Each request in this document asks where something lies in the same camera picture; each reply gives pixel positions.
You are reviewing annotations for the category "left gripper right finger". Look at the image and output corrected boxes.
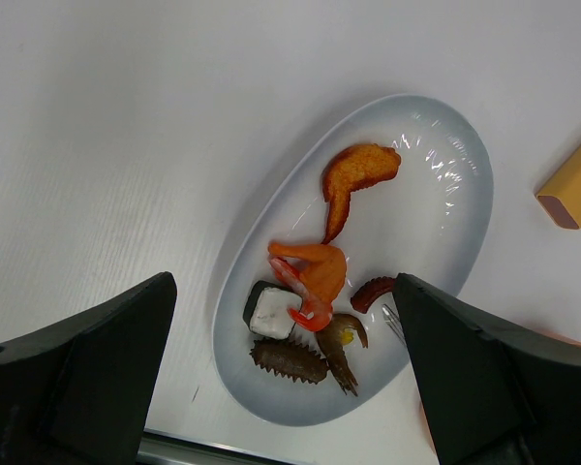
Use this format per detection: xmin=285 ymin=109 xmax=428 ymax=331
xmin=394 ymin=273 xmax=581 ymax=464

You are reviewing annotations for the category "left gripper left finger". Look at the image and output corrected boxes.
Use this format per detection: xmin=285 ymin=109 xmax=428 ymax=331
xmin=0 ymin=272 xmax=176 ymax=464

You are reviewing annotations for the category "dark red octopus tentacle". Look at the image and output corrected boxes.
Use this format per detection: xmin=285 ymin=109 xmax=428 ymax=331
xmin=350 ymin=276 xmax=396 ymax=314

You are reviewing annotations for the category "yellow rectangular box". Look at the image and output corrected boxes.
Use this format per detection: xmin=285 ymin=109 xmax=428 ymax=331
xmin=535 ymin=144 xmax=581 ymax=230

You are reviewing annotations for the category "white oval plate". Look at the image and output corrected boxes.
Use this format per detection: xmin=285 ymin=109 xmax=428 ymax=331
xmin=212 ymin=95 xmax=494 ymax=426

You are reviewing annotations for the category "red shrimp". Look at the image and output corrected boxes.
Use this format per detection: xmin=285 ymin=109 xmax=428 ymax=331
xmin=268 ymin=257 xmax=333 ymax=332

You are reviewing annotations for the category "white black sushi block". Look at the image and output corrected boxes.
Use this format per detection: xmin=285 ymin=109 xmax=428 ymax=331
xmin=243 ymin=280 xmax=302 ymax=340

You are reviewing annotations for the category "brown sea cucumber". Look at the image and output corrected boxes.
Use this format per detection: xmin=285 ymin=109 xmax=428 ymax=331
xmin=250 ymin=338 xmax=329 ymax=385

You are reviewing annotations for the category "orange shrimp tail piece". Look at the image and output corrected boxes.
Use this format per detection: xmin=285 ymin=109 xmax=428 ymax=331
xmin=267 ymin=242 xmax=347 ymax=303

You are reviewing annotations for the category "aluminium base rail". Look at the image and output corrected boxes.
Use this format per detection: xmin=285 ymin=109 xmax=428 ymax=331
xmin=136 ymin=429 xmax=306 ymax=465

